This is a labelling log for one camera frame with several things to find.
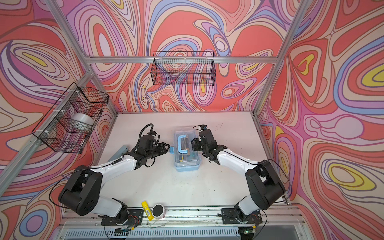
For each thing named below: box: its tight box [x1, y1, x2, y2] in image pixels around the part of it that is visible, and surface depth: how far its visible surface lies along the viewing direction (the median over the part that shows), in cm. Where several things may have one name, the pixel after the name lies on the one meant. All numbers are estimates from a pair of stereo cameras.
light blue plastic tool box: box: [174, 129, 202, 172], surface depth 87 cm
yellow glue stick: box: [141, 200, 155, 221], surface depth 76 cm
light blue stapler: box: [107, 145, 129, 162], surface depth 93 cm
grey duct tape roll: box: [70, 113, 95, 131], surface depth 74 cm
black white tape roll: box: [151, 203, 166, 220], surface depth 73 cm
